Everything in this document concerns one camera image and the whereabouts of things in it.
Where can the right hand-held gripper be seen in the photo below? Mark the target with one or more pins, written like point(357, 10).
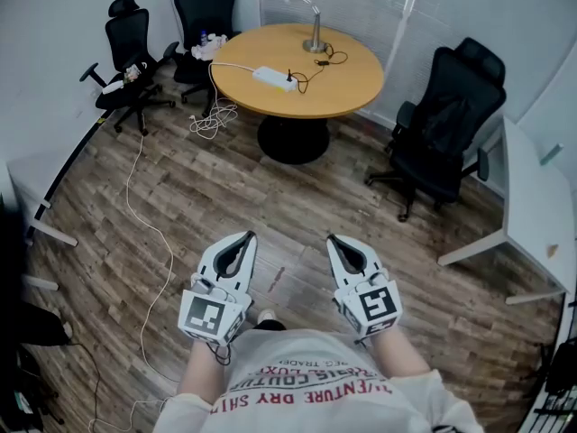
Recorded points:
point(378, 305)

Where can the black office chair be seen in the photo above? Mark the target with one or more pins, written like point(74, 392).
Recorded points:
point(469, 93)
point(128, 34)
point(205, 11)

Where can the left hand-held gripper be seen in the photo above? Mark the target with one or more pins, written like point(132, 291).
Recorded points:
point(203, 311)

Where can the teal translucent object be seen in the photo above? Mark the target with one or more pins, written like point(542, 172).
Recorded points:
point(552, 153)

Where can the white desk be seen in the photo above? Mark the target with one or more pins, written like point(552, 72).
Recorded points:
point(36, 174)
point(532, 196)

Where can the silver desk lamp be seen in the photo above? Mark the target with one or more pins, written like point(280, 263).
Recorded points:
point(317, 30)

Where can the person's black trouser leg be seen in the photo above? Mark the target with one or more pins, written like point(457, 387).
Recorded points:
point(269, 326)

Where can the person's left forearm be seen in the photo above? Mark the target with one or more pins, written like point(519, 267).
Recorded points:
point(200, 372)

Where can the black metal equipment rack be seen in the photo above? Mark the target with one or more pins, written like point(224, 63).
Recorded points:
point(561, 368)

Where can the person's right forearm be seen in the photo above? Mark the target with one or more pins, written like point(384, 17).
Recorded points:
point(396, 356)

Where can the round wooden table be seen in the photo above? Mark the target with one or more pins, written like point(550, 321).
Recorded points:
point(342, 84)

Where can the person's white shoe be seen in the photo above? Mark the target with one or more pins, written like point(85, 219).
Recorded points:
point(267, 315)

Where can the crumpled pink cloth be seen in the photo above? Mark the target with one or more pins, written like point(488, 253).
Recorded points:
point(209, 50)

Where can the person's white printed shirt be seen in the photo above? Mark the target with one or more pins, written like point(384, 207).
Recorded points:
point(315, 404)

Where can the clear plastic water bottle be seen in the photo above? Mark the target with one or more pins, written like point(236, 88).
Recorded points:
point(204, 39)

